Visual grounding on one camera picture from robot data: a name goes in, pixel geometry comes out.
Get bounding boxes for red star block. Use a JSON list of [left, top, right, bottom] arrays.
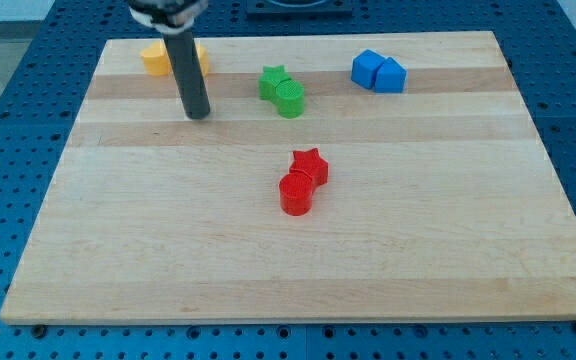
[[289, 148, 329, 187]]

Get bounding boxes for yellow heart block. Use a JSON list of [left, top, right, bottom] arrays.
[[140, 41, 172, 76]]

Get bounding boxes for green circle block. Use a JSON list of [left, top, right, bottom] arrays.
[[274, 80, 305, 118]]

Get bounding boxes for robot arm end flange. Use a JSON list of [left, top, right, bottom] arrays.
[[126, 0, 209, 35]]

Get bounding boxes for green star block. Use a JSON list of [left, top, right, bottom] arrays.
[[258, 65, 292, 101]]

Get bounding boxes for wooden board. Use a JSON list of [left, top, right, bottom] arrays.
[[0, 31, 576, 325]]

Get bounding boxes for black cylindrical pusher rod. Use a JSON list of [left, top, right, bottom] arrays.
[[163, 30, 211, 120]]

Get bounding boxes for yellow block behind rod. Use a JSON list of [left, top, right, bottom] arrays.
[[196, 45, 211, 77]]

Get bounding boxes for blue cube block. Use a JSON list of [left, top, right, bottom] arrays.
[[351, 49, 386, 90]]

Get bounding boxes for red circle block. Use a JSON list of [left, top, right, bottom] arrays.
[[279, 172, 314, 216]]

